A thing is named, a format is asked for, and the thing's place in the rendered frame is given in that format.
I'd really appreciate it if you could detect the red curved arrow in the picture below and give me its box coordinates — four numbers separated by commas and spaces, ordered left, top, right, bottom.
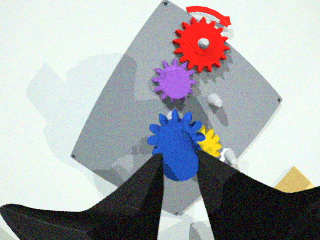
185, 5, 232, 27

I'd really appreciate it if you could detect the grey board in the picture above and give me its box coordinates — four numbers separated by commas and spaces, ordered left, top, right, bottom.
71, 0, 283, 216

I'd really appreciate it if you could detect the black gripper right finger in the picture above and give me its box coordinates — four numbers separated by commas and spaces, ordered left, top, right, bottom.
196, 151, 320, 240

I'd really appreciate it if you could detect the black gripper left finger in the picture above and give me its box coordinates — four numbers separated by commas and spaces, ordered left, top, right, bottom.
0, 153, 164, 240

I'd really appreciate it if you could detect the blue gear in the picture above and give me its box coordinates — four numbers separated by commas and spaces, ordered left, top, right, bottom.
147, 109, 207, 181

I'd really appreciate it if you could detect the purple gear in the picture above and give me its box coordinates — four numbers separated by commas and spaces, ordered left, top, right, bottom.
151, 57, 196, 104

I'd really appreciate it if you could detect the yellow gear with black stripe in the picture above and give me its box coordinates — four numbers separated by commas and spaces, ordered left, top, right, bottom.
196, 125, 220, 156

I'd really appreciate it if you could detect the red gear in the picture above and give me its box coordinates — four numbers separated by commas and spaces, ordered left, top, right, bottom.
172, 17, 229, 73

